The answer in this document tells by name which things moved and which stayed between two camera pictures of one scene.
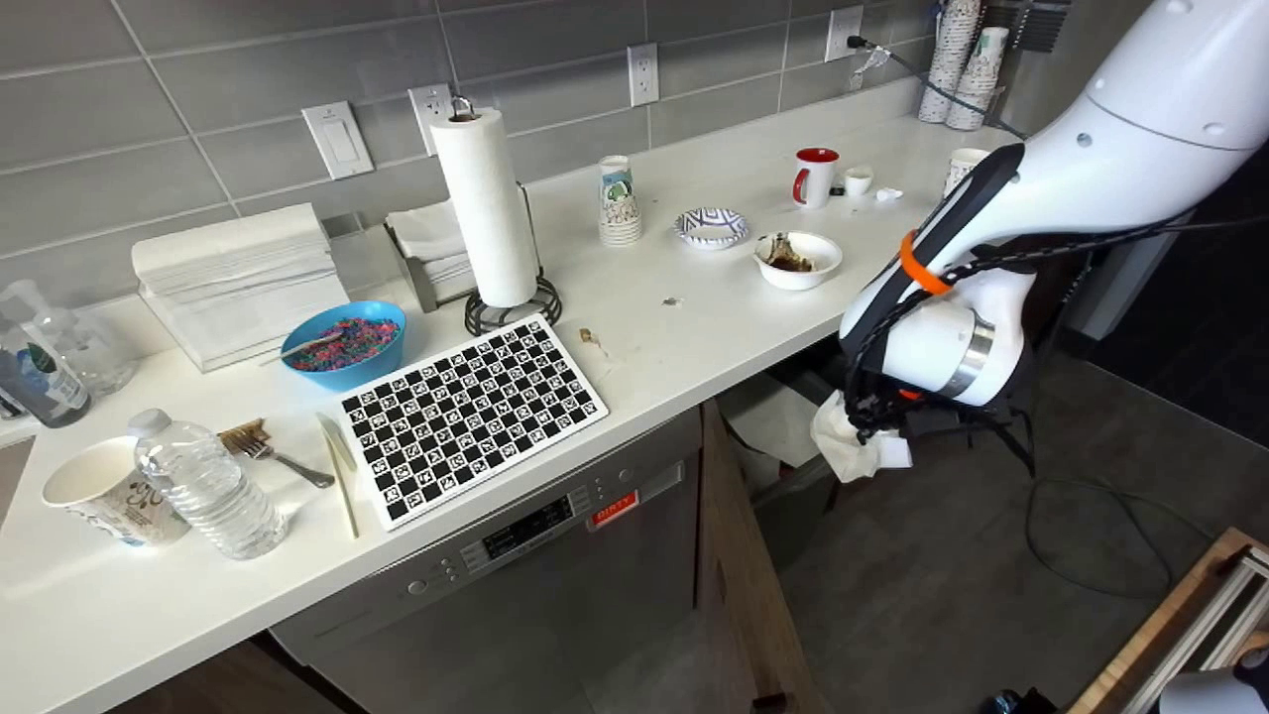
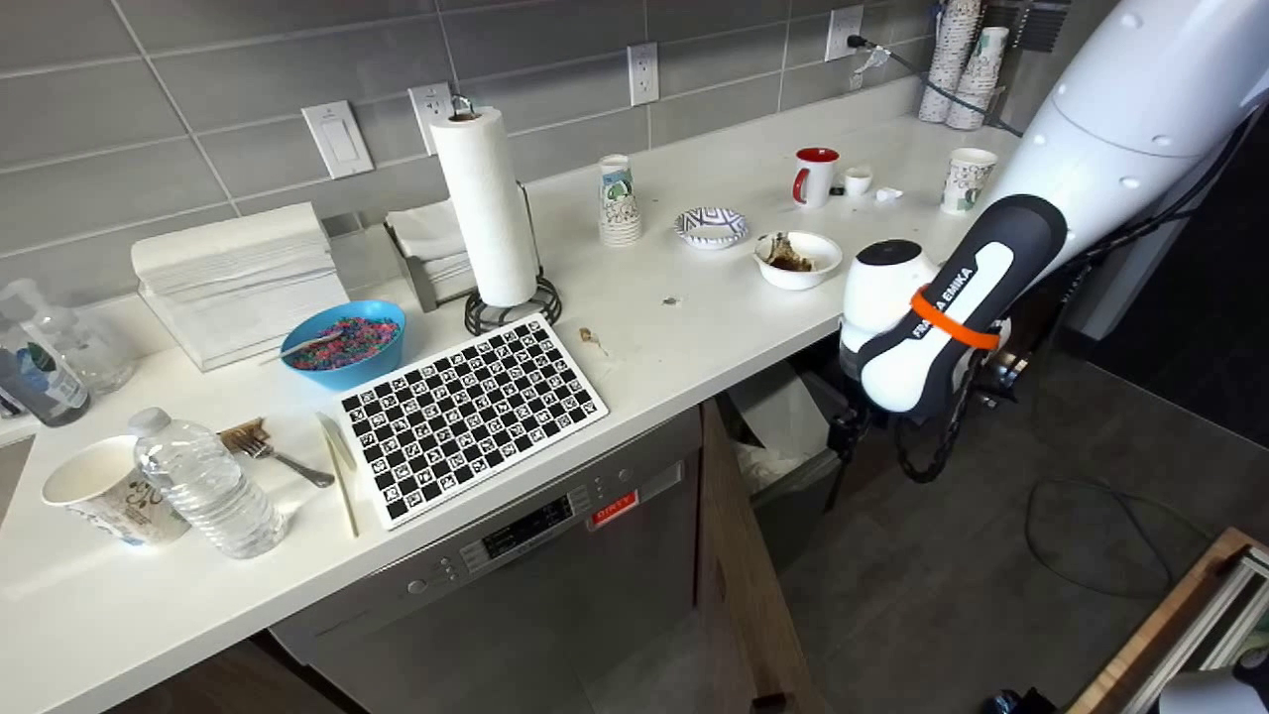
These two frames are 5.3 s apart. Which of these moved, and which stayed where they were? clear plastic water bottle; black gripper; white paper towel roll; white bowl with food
Moved: black gripper
Stayed: white bowl with food; clear plastic water bottle; white paper towel roll
